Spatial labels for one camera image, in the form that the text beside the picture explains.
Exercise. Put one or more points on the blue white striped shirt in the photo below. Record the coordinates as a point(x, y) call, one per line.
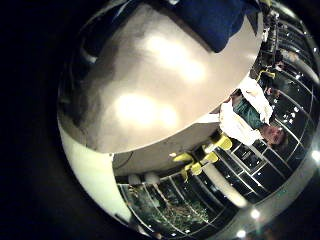
point(213, 23)

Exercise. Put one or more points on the person in white coat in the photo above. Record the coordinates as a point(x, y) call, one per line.
point(243, 123)

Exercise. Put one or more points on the small yellow chair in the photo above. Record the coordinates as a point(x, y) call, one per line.
point(224, 142)
point(196, 168)
point(183, 157)
point(212, 157)

